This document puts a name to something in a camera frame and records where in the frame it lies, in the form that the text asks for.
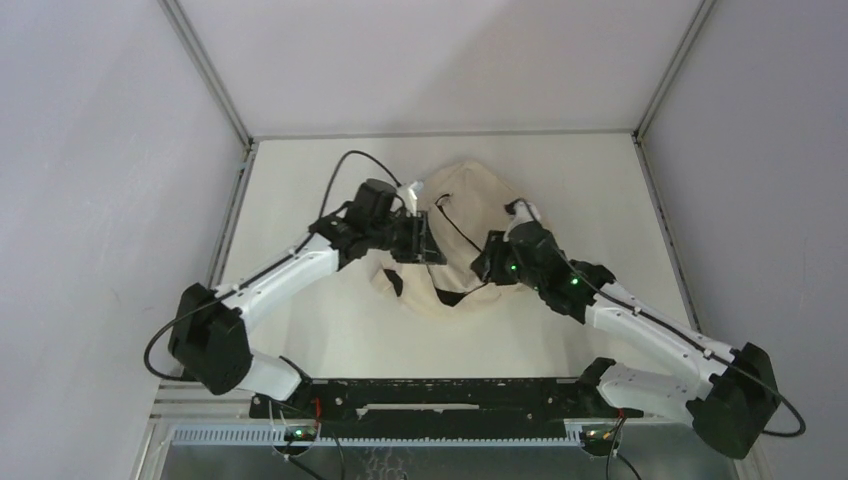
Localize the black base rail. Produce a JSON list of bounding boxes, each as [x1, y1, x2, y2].
[[249, 377, 642, 441]]

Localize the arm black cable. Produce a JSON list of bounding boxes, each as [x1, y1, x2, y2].
[[142, 149, 405, 384], [504, 198, 808, 465]]

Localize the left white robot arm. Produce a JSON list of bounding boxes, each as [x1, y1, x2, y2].
[[168, 179, 446, 417]]

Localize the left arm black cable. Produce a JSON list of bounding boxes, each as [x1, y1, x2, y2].
[[142, 149, 405, 384]]

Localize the beige canvas student bag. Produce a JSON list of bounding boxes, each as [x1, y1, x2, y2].
[[371, 161, 526, 319]]

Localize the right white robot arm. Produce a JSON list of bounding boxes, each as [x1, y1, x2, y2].
[[471, 221, 780, 460]]

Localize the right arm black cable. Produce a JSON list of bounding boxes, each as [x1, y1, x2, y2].
[[504, 198, 808, 465]]

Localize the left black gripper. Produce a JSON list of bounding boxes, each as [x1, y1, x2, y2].
[[369, 210, 447, 266]]

